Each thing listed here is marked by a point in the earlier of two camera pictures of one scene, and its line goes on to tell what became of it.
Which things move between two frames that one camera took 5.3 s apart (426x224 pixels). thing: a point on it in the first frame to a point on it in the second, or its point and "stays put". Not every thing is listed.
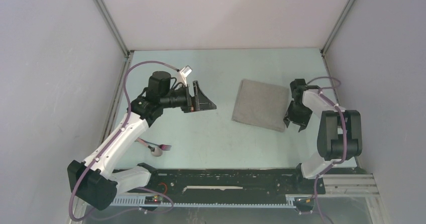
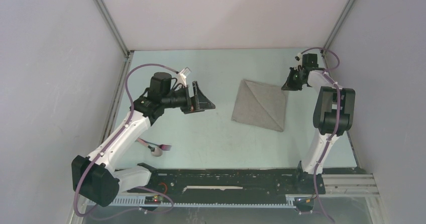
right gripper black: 303,120 to 290,85
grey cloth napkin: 262,103 stays put
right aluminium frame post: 336,28 stays put
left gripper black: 199,102 stays put
